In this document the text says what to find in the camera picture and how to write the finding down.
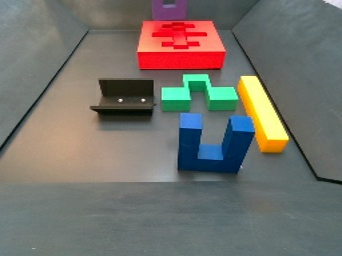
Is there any purple U-shaped block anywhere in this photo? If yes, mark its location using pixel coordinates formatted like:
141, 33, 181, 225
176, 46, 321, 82
152, 0, 187, 20

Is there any blue U-shaped block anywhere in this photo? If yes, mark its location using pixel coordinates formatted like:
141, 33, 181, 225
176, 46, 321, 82
177, 113, 255, 173

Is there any black angle bracket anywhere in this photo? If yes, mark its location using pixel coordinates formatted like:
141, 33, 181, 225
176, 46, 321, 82
89, 78, 155, 115

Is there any green stepped block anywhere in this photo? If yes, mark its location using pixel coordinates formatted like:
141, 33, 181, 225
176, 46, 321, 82
160, 74, 239, 112

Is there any yellow long bar block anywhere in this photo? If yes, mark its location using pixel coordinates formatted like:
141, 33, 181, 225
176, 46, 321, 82
237, 76, 288, 153

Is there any red slotted board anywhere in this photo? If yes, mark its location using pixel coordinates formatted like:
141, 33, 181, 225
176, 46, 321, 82
136, 21, 227, 70

